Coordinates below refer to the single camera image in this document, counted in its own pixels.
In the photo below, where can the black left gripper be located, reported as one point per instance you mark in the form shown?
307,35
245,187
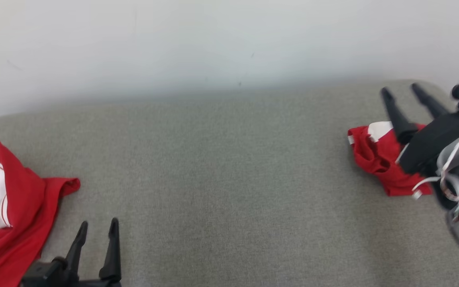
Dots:
50,275

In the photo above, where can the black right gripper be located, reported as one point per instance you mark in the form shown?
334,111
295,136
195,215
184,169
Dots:
432,139

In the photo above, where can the red shorts with white stripes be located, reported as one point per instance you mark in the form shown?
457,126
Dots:
377,159

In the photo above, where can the red basketball jersey white trim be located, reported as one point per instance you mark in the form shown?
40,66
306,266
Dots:
14,215

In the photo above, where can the grey fabric sofa cushion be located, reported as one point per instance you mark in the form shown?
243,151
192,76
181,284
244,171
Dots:
213,179

